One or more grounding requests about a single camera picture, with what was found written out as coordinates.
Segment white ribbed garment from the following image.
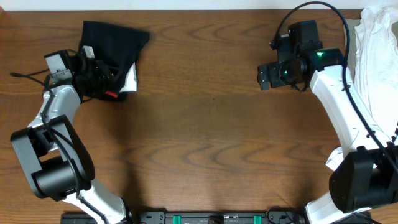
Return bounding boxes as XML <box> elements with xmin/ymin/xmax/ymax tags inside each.
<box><xmin>325</xmin><ymin>6</ymin><xmax>398</xmax><ymax>172</ymax></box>

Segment black looped cable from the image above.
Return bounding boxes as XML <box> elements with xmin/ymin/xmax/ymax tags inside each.
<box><xmin>266</xmin><ymin>207</ymin><xmax>296</xmax><ymax>224</ymax></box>

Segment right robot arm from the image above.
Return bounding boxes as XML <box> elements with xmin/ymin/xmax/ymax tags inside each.
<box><xmin>257</xmin><ymin>20</ymin><xmax>397</xmax><ymax>223</ymax></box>

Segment folded white garment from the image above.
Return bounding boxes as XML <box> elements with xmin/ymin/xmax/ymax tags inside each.
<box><xmin>120</xmin><ymin>63</ymin><xmax>137</xmax><ymax>93</ymax></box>

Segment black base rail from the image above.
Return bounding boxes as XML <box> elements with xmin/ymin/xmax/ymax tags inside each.
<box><xmin>60</xmin><ymin>210</ymin><xmax>374</xmax><ymax>224</ymax></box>

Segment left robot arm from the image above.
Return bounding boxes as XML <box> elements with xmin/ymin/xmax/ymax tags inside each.
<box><xmin>10</xmin><ymin>45</ymin><xmax>134</xmax><ymax>223</ymax></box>

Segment black leggings with red waistband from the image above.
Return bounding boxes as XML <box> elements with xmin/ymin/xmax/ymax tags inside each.
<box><xmin>79</xmin><ymin>21</ymin><xmax>150</xmax><ymax>101</ymax></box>

